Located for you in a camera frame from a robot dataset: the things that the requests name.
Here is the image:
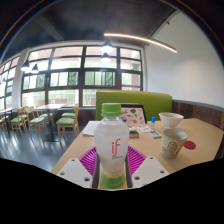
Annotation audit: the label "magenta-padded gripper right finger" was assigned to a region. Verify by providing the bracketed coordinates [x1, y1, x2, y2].
[124, 145, 170, 189]

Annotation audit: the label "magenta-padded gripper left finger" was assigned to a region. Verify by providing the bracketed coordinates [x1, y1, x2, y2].
[57, 146, 101, 190]

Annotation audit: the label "green-capped clear drink bottle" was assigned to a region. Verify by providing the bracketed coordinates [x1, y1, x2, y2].
[93, 102, 130, 190]

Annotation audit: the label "white patterned cup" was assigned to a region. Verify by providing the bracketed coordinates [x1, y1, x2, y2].
[160, 128, 189, 160]

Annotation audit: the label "white phone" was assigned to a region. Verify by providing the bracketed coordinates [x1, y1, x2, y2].
[147, 129, 163, 139]

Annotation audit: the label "colourful printed sheet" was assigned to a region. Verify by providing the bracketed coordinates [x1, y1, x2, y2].
[130, 123, 152, 133]

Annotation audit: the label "white paper sheets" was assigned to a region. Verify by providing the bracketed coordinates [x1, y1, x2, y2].
[82, 120, 101, 137]

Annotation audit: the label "flat round red coaster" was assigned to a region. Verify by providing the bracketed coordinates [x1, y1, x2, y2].
[183, 140, 197, 150]

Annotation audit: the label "group of wooden green-seat chairs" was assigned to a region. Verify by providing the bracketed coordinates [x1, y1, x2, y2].
[0, 103, 81, 142]

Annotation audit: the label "white bowl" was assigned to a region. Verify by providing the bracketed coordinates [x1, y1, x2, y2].
[158, 111, 185, 130]

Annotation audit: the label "green upholstered bench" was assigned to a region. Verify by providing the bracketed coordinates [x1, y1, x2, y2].
[95, 89, 174, 122]

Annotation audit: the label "wooden dining table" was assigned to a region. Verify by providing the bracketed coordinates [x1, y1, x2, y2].
[33, 103, 68, 143]

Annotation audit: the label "large dark-framed grid window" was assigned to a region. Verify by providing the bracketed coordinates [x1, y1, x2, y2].
[0, 44, 144, 109]

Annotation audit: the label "group of dark pendant lamps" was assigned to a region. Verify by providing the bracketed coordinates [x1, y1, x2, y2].
[20, 40, 115, 74]

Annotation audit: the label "long curved ceiling light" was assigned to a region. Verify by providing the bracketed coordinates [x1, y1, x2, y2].
[103, 32, 178, 54]

